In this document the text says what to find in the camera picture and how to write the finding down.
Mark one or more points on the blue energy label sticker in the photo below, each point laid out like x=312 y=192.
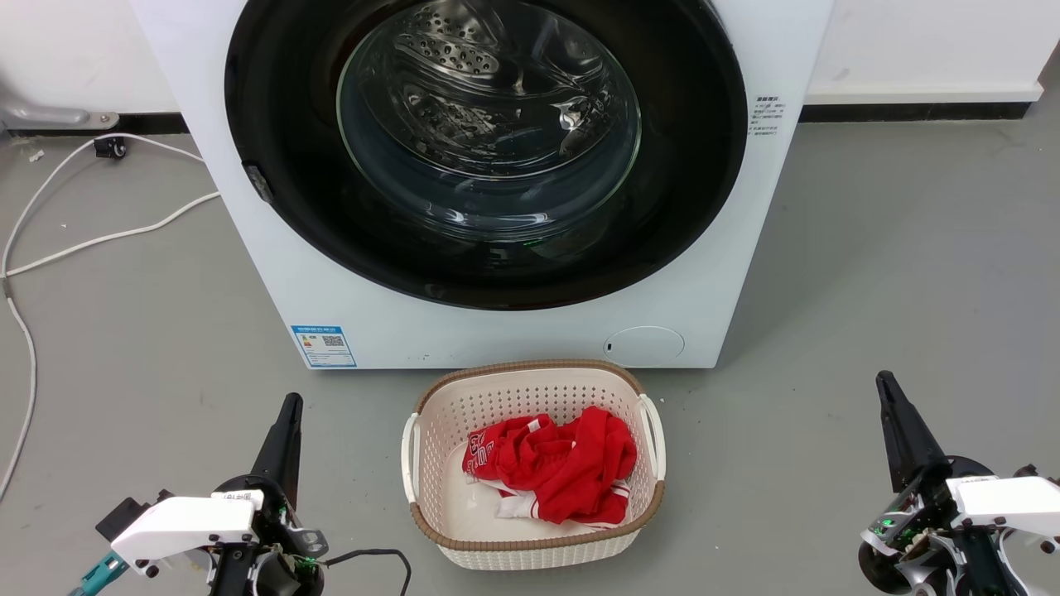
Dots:
x=324 y=345

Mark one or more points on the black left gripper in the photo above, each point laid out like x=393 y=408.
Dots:
x=261 y=546

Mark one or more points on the red and white garment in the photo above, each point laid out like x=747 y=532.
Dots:
x=571 y=468

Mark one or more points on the steel washing machine drum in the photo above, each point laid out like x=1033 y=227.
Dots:
x=489 y=91

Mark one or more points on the round white filter cover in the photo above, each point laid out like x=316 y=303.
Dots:
x=644 y=345

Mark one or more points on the black round washing machine door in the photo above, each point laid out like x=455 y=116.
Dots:
x=281 y=124

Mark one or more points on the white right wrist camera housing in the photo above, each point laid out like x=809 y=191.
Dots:
x=1006 y=501

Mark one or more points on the white front-load washing machine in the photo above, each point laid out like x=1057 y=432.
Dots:
x=513 y=335

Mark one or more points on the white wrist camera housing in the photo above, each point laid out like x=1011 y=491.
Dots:
x=1006 y=501
x=186 y=526

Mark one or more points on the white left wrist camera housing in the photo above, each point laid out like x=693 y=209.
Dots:
x=186 y=526

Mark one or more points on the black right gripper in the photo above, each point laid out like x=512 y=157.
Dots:
x=919 y=530

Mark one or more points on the white and brown laundry basket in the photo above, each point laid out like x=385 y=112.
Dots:
x=439 y=414

